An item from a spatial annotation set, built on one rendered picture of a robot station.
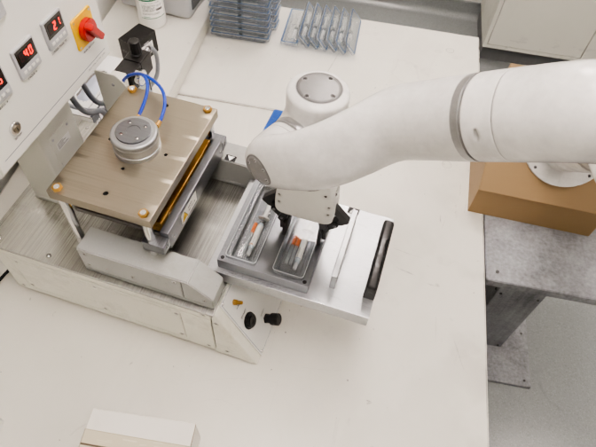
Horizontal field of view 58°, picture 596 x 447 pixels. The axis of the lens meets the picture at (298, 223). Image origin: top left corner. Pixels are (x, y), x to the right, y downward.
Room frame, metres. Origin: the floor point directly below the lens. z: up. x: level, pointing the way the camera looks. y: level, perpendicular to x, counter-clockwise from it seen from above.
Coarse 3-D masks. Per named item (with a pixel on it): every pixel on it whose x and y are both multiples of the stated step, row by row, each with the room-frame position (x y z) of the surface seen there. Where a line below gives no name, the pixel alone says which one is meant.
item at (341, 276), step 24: (360, 216) 0.62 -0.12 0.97; (384, 216) 0.62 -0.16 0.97; (336, 240) 0.56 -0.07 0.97; (360, 240) 0.56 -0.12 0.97; (216, 264) 0.48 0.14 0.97; (336, 264) 0.48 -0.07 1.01; (360, 264) 0.51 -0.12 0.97; (264, 288) 0.45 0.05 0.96; (288, 288) 0.45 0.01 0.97; (312, 288) 0.45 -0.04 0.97; (336, 288) 0.46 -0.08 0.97; (360, 288) 0.46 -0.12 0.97; (336, 312) 0.42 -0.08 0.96; (360, 312) 0.42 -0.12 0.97
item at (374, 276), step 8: (384, 224) 0.58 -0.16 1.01; (392, 224) 0.58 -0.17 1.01; (384, 232) 0.56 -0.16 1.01; (384, 240) 0.54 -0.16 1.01; (376, 248) 0.52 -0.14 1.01; (384, 248) 0.52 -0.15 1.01; (376, 256) 0.51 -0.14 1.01; (384, 256) 0.51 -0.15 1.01; (376, 264) 0.49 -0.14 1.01; (376, 272) 0.47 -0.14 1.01; (368, 280) 0.46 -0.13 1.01; (376, 280) 0.46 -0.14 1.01; (368, 288) 0.44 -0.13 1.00; (376, 288) 0.44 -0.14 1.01; (368, 296) 0.44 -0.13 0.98
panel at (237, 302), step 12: (228, 288) 0.46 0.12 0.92; (240, 288) 0.48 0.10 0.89; (228, 300) 0.45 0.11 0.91; (240, 300) 0.46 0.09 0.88; (252, 300) 0.48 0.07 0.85; (264, 300) 0.50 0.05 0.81; (276, 300) 0.52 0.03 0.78; (228, 312) 0.43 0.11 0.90; (240, 312) 0.45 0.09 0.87; (252, 312) 0.46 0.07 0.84; (264, 312) 0.48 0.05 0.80; (276, 312) 0.50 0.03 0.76; (240, 324) 0.43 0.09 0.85; (264, 324) 0.46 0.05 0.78; (252, 336) 0.43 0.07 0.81; (264, 336) 0.44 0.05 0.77
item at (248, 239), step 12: (264, 192) 0.63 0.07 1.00; (252, 204) 0.60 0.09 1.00; (264, 204) 0.60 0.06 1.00; (252, 216) 0.57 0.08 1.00; (264, 216) 0.57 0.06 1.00; (240, 228) 0.54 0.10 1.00; (252, 228) 0.54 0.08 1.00; (264, 228) 0.55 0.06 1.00; (240, 240) 0.52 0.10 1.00; (252, 240) 0.52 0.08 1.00; (228, 252) 0.49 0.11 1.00; (240, 252) 0.49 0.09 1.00; (252, 252) 0.49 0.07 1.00
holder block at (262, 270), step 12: (252, 192) 0.63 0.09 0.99; (240, 216) 0.57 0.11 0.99; (276, 228) 0.56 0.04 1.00; (228, 240) 0.52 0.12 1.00; (276, 240) 0.53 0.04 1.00; (324, 240) 0.54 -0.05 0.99; (264, 252) 0.50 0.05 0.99; (276, 252) 0.50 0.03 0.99; (228, 264) 0.47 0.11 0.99; (240, 264) 0.47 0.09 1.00; (264, 264) 0.48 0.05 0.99; (312, 264) 0.49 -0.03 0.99; (252, 276) 0.46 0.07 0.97; (264, 276) 0.46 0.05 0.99; (276, 276) 0.46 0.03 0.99; (312, 276) 0.47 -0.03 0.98; (300, 288) 0.44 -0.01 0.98
